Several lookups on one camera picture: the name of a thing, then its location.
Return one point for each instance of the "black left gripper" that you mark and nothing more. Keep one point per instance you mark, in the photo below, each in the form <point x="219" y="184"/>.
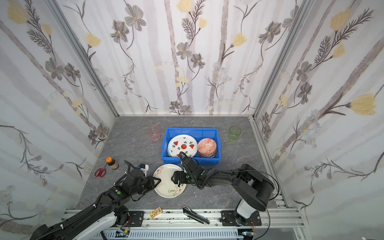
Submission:
<point x="149" y="183"/>

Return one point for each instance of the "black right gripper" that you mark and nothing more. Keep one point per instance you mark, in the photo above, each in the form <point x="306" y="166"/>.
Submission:
<point x="180" y="176"/>

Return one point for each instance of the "watermelon pattern plate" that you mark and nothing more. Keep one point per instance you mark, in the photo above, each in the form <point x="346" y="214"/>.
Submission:
<point x="182" y="143"/>

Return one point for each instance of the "orange blue patterned bowl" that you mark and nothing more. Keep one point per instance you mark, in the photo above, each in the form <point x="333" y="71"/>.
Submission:
<point x="207" y="148"/>

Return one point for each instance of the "pink transparent cup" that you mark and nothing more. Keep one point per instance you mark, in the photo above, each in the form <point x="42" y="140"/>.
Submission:
<point x="154" y="132"/>

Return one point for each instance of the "green transparent cup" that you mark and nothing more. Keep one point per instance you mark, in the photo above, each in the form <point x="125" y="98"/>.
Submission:
<point x="234" y="133"/>

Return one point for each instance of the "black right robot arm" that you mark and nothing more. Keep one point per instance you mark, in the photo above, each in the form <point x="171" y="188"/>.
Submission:
<point x="255" y="188"/>

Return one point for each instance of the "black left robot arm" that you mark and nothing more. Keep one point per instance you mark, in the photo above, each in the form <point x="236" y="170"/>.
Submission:
<point x="105" y="210"/>

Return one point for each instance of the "blue plastic bin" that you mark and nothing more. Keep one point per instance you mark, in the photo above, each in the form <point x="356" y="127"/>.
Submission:
<point x="198" y="134"/>

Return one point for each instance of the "small wooden block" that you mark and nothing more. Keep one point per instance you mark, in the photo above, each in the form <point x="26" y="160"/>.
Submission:
<point x="156" y="212"/>

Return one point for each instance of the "black folding tool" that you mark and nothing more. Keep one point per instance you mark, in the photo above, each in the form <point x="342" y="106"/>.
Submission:
<point x="193" y="215"/>

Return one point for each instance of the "brown bottle orange cap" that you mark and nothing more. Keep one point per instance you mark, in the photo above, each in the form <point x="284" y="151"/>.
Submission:
<point x="112" y="163"/>

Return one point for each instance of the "red scissors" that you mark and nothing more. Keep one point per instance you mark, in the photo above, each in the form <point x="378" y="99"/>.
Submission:
<point x="101" y="172"/>

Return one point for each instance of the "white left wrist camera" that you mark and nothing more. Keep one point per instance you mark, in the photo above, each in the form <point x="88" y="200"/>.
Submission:
<point x="144" y="168"/>

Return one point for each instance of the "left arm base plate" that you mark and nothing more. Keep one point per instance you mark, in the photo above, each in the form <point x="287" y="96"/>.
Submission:
<point x="135" y="219"/>

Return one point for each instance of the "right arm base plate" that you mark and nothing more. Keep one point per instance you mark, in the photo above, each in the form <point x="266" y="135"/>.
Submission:
<point x="231" y="218"/>

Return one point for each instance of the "white perforated cable tray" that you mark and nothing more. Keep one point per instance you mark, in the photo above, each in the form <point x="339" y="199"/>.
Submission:
<point x="189" y="234"/>

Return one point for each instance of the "aluminium rail frame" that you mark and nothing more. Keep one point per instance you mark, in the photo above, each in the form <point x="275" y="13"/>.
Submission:
<point x="277" y="224"/>

